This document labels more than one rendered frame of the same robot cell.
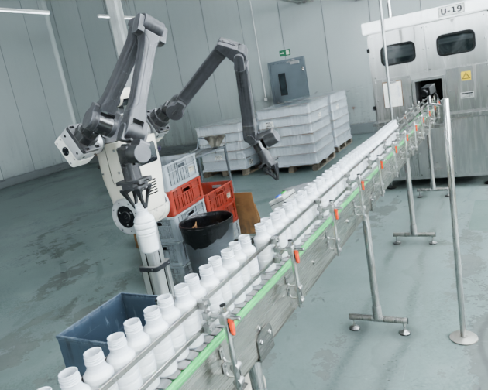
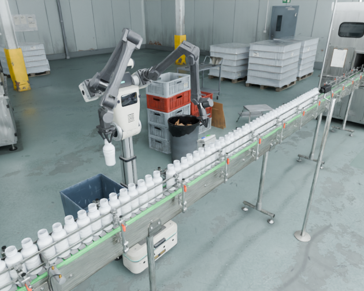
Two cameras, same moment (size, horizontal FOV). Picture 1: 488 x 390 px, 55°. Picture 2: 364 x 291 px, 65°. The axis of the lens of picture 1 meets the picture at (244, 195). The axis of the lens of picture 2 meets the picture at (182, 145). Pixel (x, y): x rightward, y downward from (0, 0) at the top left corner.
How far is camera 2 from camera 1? 58 cm
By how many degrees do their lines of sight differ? 17
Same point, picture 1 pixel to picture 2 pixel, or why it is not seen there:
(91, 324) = (80, 187)
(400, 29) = (359, 11)
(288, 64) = (286, 10)
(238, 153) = (232, 68)
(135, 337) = (68, 226)
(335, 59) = (320, 12)
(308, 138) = (278, 70)
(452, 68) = not seen: outside the picture
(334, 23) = not seen: outside the picture
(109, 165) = not seen: hidden behind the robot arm
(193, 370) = (99, 242)
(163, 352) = (84, 232)
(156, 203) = (131, 127)
